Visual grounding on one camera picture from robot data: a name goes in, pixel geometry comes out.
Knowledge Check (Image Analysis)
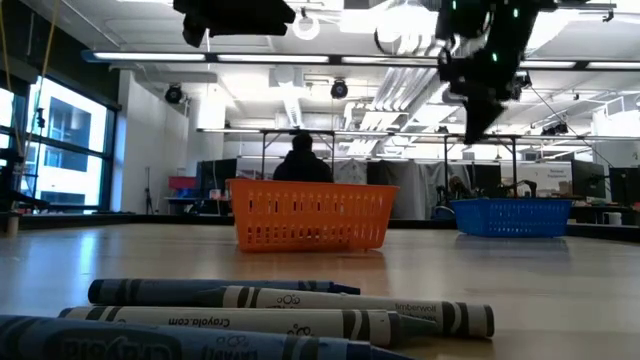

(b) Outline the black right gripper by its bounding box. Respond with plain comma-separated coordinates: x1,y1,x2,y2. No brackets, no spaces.
437,48,525,146

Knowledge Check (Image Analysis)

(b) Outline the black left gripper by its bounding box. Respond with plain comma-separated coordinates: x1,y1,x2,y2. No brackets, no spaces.
172,0,298,49

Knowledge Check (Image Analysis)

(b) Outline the orange plastic basket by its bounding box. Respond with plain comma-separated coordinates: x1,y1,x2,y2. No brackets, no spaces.
225,178,401,254

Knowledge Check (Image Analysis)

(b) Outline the white LED light strip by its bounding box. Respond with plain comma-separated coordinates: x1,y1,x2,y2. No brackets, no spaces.
217,53,330,64
519,59,576,70
342,55,441,66
93,51,206,62
587,61,640,71

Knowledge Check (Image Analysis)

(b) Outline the person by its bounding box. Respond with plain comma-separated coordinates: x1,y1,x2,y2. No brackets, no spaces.
272,130,335,184
449,175,471,201

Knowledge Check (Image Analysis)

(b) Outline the white ceiling pipe bundle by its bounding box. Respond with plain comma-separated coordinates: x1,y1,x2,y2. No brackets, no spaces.
372,29,446,114

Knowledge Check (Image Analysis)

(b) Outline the grey cover cloth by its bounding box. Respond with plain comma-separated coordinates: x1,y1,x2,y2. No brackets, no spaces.
333,158,369,182
399,159,454,221

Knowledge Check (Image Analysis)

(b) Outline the blue plastic basket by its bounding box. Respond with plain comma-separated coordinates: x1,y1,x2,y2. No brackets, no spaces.
452,198,575,239

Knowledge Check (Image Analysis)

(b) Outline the black computer monitor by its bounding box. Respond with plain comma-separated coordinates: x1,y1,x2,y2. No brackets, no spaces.
608,166,640,205
571,159,607,200

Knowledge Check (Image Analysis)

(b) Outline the dark office partition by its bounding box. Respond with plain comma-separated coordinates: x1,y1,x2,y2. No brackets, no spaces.
196,158,239,201

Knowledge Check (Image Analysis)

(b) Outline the red storage bin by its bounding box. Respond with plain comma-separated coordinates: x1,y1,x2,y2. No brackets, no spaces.
168,175,199,191

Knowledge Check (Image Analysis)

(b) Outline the black tripod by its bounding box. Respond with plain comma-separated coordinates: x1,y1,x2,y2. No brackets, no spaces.
143,167,154,215

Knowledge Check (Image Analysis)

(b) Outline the large window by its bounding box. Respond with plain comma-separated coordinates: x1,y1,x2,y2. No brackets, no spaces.
0,74,117,214

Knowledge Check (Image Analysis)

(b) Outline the blue Crayola crayon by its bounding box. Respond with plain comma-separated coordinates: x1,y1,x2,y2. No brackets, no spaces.
87,277,362,307
0,314,416,360

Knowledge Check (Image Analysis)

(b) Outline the black metal station frame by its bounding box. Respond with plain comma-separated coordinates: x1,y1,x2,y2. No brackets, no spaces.
442,132,521,200
259,128,337,182

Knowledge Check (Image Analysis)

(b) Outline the black ceiling camera cluster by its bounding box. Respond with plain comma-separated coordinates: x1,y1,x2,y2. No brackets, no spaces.
509,72,532,101

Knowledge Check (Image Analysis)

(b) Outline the white ring light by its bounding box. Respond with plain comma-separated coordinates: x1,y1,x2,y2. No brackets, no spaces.
292,7,321,42

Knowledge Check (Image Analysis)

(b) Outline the yellow cable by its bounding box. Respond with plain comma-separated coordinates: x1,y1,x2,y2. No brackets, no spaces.
0,0,60,156

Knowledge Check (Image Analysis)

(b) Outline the black aluminium table frame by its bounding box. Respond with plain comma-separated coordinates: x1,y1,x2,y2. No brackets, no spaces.
0,212,640,240

